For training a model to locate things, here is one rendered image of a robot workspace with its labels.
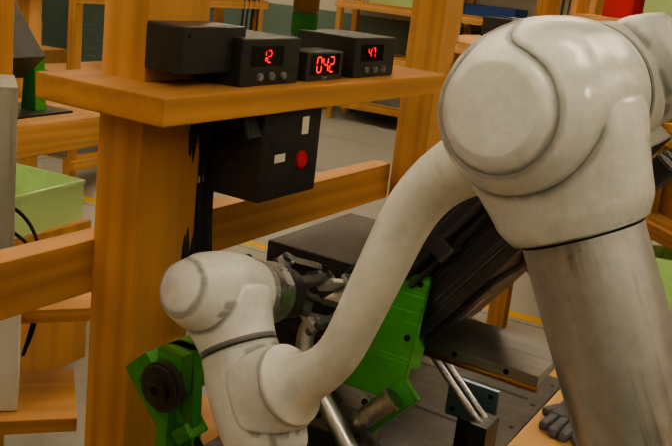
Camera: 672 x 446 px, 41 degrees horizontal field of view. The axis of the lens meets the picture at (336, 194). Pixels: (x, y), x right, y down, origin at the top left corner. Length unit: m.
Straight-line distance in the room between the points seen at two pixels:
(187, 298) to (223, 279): 0.05
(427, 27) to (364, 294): 1.29
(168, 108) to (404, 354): 0.56
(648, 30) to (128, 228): 0.86
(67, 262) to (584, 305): 0.93
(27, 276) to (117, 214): 0.16
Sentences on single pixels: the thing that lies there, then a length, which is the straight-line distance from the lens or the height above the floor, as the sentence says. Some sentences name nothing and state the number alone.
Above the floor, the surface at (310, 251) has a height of 1.24.
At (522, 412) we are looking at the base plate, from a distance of 1.93.
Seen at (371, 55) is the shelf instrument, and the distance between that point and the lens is 1.72.
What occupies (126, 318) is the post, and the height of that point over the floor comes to 1.16.
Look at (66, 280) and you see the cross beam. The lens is 1.46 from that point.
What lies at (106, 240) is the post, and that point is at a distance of 1.46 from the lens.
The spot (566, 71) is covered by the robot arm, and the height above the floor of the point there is 1.68.
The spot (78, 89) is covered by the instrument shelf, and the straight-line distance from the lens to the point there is 1.33.
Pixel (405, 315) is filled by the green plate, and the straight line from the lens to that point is 1.46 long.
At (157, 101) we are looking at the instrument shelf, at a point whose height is 1.53.
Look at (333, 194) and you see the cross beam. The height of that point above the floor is 1.23.
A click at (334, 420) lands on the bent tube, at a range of 1.49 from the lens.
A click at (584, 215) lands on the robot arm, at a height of 1.57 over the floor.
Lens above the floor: 1.73
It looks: 14 degrees down
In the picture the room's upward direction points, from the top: 6 degrees clockwise
